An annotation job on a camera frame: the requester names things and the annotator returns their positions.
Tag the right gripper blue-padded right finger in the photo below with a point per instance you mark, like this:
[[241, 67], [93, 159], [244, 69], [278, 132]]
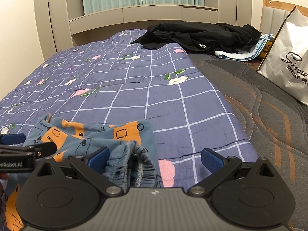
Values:
[[222, 170]]

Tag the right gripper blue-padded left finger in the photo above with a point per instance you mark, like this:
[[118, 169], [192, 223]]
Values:
[[89, 169]]

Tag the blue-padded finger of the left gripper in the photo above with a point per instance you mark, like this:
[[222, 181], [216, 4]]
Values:
[[12, 138]]

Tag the blue pants with orange trucks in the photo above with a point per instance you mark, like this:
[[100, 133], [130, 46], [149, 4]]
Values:
[[51, 197]]

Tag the black clothing pile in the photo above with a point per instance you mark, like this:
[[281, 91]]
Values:
[[203, 38]]

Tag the person's left hand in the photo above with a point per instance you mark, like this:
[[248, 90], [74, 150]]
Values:
[[3, 177]]

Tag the grey quilted mattress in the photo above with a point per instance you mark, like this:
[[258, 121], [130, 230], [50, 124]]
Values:
[[274, 121]]

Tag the purple checked floral quilt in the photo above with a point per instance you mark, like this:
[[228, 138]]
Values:
[[116, 81]]

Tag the light blue folded towel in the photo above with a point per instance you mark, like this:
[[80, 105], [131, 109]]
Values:
[[249, 54]]

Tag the white printed shopping bag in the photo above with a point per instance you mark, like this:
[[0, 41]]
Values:
[[285, 65]]

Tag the beige built-in wardrobe unit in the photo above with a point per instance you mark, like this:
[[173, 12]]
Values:
[[63, 24]]

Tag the yellow black package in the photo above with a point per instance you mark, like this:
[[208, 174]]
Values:
[[266, 48]]

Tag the grey padded wooden headboard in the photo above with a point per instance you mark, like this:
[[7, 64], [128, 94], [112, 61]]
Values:
[[274, 13]]

